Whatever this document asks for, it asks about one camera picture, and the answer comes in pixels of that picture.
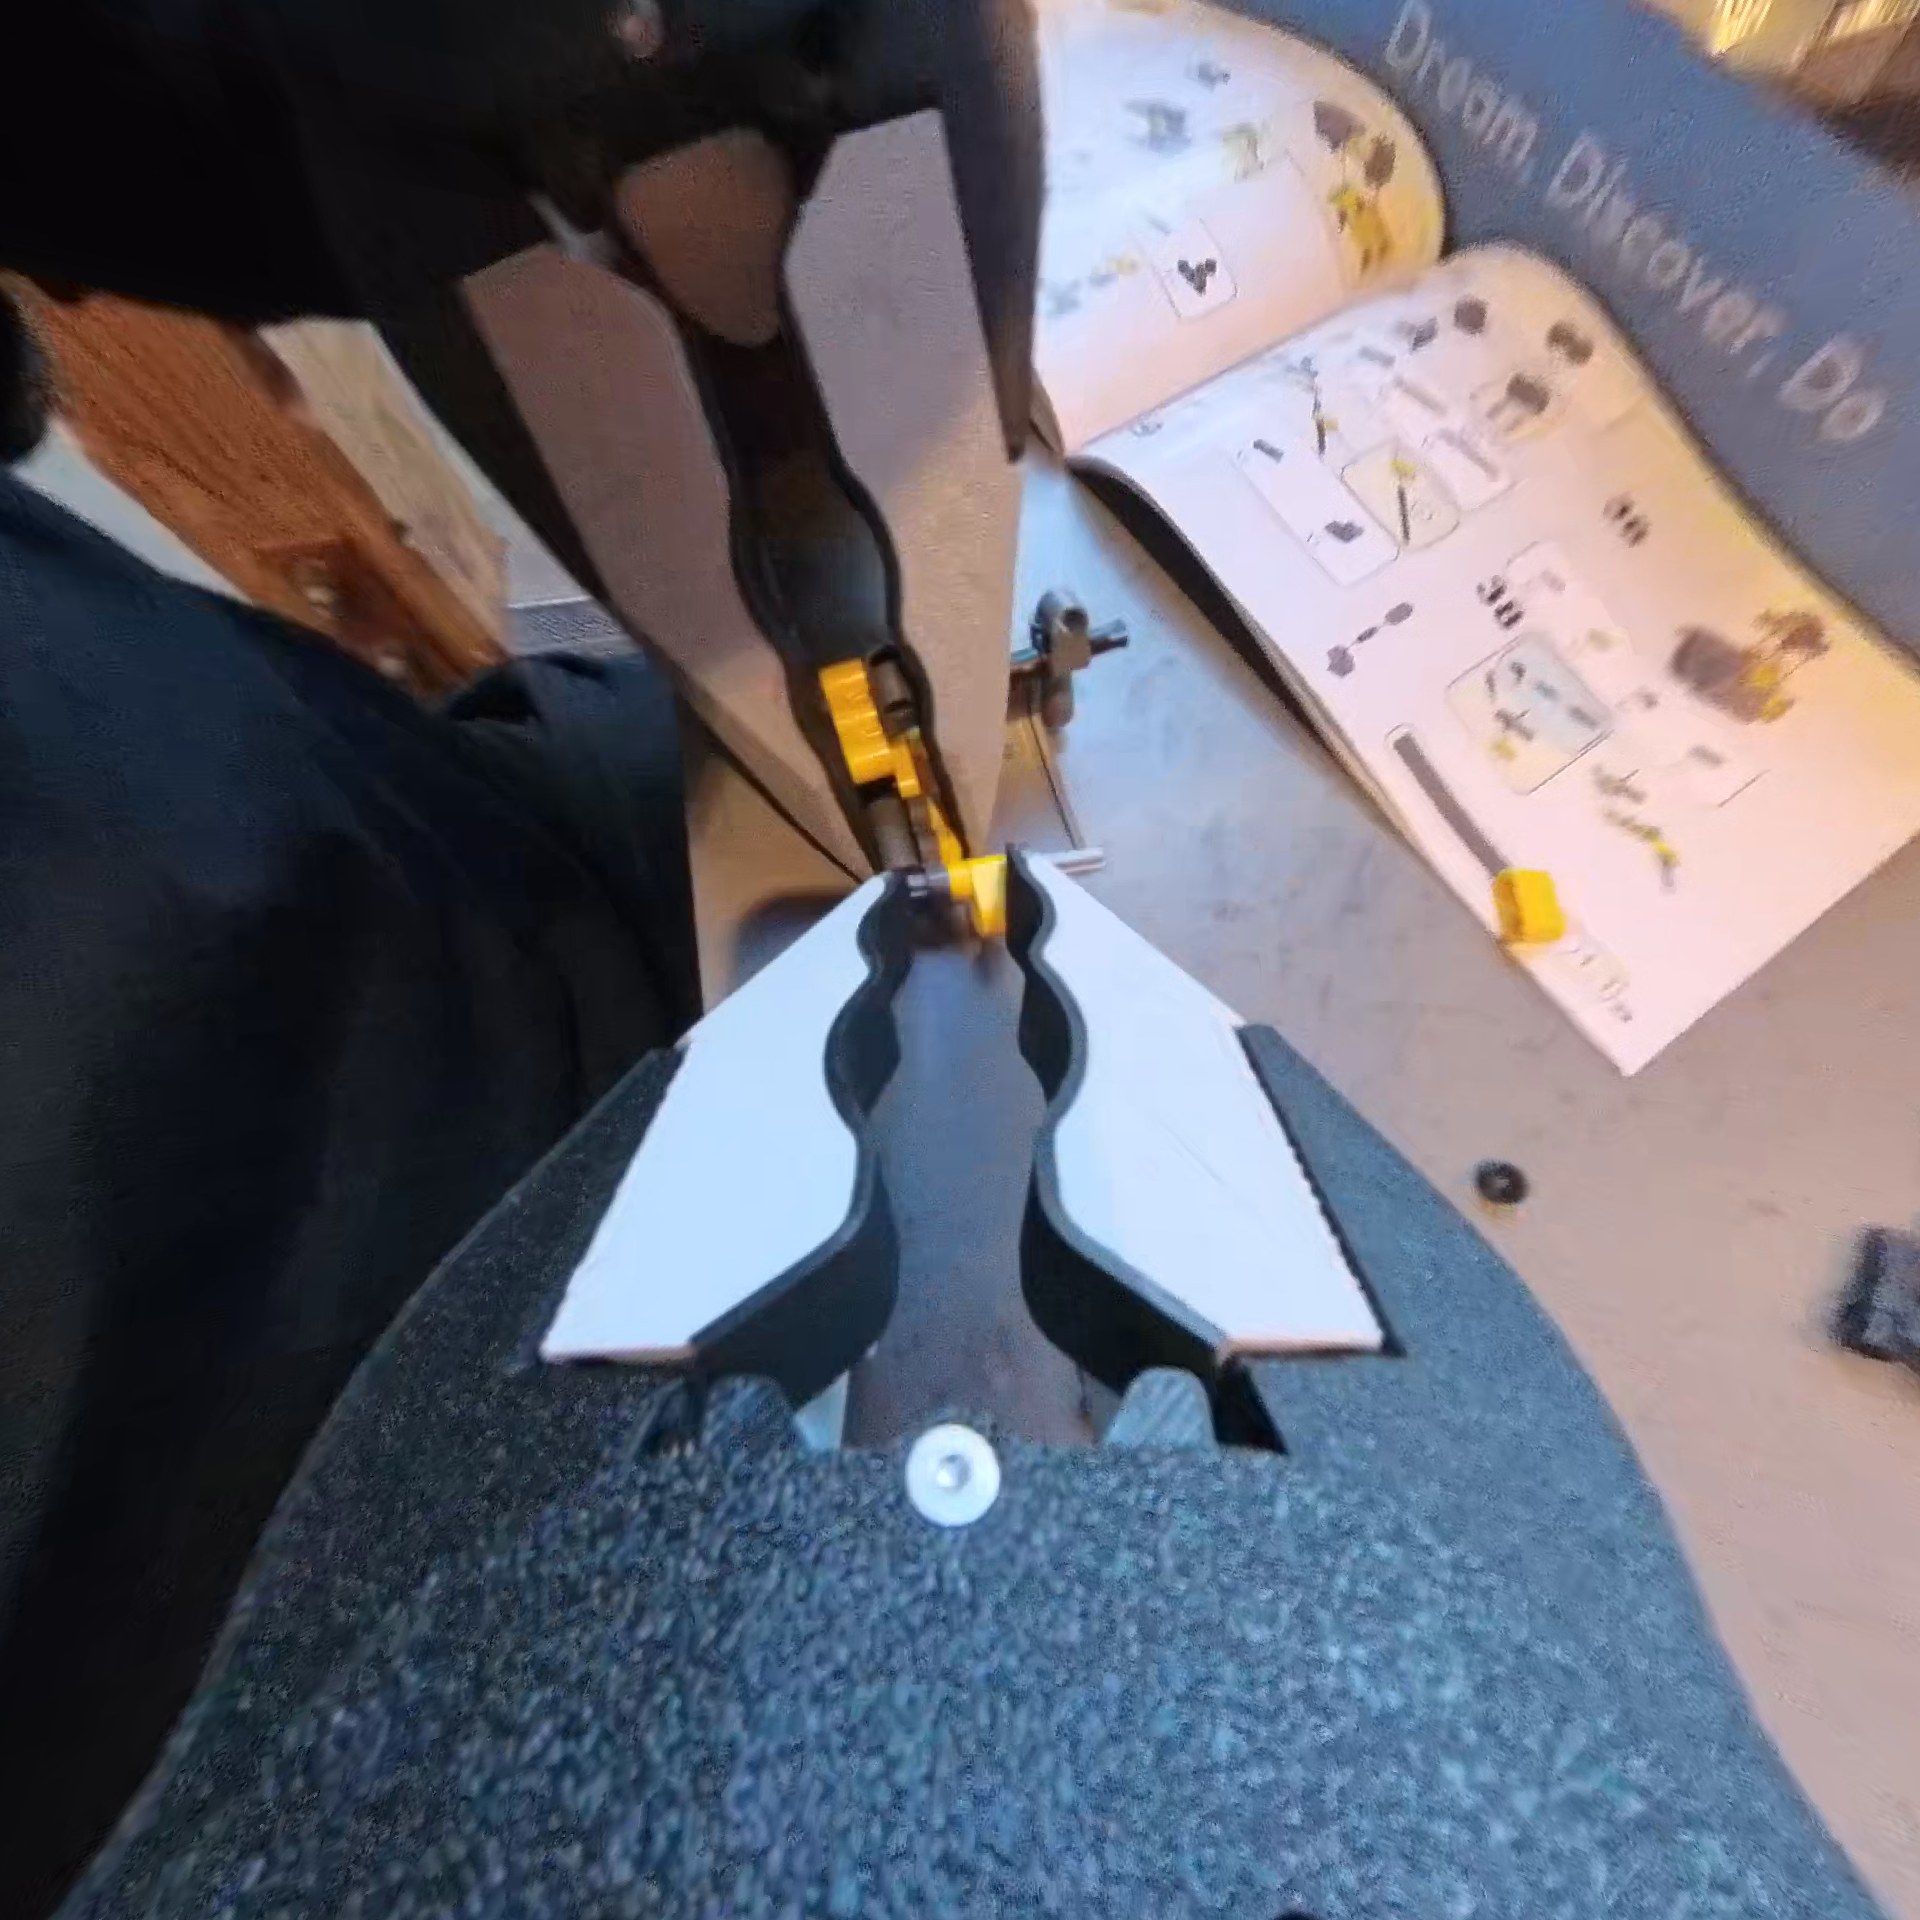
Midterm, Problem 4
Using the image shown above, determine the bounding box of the grey yellow brick assembly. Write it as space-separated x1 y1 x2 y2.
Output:
817 590 1137 904

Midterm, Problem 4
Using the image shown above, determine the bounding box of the instruction booklet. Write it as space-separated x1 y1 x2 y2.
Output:
1031 0 1920 1077

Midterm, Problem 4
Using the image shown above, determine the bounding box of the person's left forearm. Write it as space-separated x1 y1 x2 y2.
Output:
0 0 634 328

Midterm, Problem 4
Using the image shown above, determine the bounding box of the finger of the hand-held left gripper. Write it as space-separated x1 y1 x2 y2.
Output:
782 110 1034 859
459 242 883 889

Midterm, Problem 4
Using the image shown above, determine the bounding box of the wooden stool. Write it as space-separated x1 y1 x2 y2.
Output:
30 277 517 693

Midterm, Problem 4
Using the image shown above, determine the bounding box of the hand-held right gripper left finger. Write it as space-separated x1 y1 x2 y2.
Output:
535 872 920 1370

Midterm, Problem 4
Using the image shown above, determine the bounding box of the dark blue cardboard box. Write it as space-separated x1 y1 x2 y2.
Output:
1238 0 1920 664

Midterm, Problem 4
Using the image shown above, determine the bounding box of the person's dark clothed body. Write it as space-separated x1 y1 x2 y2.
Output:
0 286 709 1920

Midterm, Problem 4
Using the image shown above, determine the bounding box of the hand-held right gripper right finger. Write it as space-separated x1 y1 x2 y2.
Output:
999 844 1389 1367

